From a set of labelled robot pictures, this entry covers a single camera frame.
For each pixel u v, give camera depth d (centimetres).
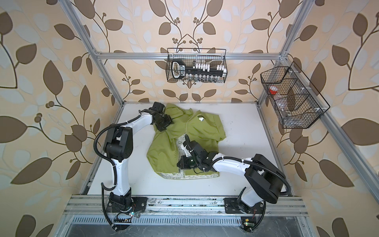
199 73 84
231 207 73
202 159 65
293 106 79
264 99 119
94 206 76
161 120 88
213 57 91
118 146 56
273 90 80
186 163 72
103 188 76
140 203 74
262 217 69
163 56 90
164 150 91
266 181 43
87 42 85
